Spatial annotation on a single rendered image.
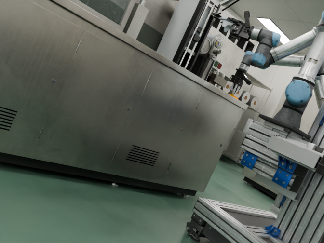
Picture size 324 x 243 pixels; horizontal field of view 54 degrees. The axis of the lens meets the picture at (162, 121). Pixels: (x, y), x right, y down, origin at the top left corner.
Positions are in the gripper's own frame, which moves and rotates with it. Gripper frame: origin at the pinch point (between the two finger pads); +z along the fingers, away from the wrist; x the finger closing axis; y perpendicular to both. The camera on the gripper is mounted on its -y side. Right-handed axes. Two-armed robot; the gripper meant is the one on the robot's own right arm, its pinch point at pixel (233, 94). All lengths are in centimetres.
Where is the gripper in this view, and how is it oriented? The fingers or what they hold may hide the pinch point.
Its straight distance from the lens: 260.4
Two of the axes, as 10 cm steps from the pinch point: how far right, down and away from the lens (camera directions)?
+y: -5.9, -3.3, 7.3
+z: -4.2, 9.1, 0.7
